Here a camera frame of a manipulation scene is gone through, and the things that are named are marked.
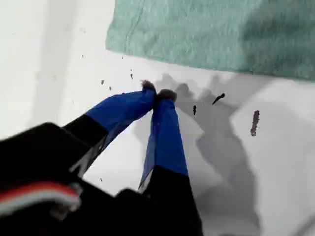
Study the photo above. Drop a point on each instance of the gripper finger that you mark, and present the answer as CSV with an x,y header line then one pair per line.
x,y
167,147
118,108

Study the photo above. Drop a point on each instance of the pale green t-shirt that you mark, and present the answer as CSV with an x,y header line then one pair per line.
x,y
209,37

